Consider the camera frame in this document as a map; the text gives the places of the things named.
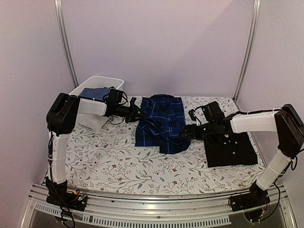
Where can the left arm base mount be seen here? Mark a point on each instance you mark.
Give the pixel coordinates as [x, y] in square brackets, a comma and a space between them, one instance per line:
[75, 200]

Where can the front aluminium rail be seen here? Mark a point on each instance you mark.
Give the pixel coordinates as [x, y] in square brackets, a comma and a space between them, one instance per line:
[115, 210]

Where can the aluminium frame post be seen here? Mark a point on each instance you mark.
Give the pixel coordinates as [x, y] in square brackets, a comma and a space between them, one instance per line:
[64, 40]
[248, 49]

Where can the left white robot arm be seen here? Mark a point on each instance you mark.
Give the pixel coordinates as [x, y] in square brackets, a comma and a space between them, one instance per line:
[61, 120]

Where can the right aluminium frame post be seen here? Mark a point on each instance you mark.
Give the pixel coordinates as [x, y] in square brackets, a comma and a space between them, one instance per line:
[248, 49]

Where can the folded black shirt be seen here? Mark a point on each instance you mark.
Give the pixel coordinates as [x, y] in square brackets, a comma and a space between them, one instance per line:
[235, 149]

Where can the left aluminium frame post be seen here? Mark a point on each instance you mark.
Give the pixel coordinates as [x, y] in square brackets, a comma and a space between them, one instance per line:
[64, 40]

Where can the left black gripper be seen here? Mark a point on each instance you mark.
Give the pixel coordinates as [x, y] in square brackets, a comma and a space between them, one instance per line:
[134, 113]

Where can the white plastic bin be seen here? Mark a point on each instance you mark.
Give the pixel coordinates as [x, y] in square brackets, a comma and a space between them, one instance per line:
[90, 112]

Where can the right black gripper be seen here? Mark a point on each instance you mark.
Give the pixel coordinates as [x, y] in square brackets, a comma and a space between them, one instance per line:
[194, 135]

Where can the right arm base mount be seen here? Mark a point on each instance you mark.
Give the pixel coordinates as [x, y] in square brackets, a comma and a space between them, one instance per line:
[256, 204]

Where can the floral patterned table mat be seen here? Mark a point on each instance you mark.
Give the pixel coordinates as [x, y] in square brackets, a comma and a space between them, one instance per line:
[107, 159]

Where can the blue checked shirt in bin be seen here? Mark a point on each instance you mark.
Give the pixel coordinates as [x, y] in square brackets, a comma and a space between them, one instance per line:
[95, 93]

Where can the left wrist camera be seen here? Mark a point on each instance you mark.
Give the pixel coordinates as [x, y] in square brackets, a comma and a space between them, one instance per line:
[132, 102]

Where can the blue plaid long sleeve shirt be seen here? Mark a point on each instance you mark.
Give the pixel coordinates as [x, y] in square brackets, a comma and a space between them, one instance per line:
[165, 120]

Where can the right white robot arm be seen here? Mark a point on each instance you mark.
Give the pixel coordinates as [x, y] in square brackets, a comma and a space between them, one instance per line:
[283, 122]

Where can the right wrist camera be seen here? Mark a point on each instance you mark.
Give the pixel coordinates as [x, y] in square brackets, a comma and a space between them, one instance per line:
[192, 114]

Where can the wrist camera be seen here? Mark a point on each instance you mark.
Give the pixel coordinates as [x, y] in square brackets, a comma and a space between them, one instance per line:
[192, 114]
[132, 102]

